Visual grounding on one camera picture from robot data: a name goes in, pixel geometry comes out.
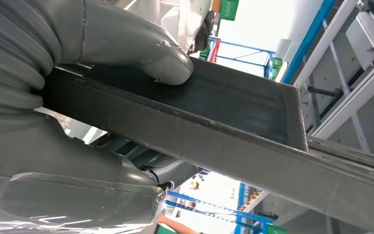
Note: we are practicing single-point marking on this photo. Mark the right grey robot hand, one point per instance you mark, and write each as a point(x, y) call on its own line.
point(45, 193)

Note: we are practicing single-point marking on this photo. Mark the blue storage rack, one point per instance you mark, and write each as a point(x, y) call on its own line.
point(245, 46)
point(238, 213)

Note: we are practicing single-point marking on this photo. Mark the green plastic bin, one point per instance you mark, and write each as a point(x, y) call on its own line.
point(275, 230)
point(229, 9)
point(276, 66)

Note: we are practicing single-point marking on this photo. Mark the blue metal beam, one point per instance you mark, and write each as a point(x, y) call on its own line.
point(309, 38)

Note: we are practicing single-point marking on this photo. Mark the grey equipment box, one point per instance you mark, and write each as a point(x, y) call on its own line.
point(364, 35)

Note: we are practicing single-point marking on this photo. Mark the white metal frame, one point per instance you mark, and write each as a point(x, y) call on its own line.
point(351, 103)

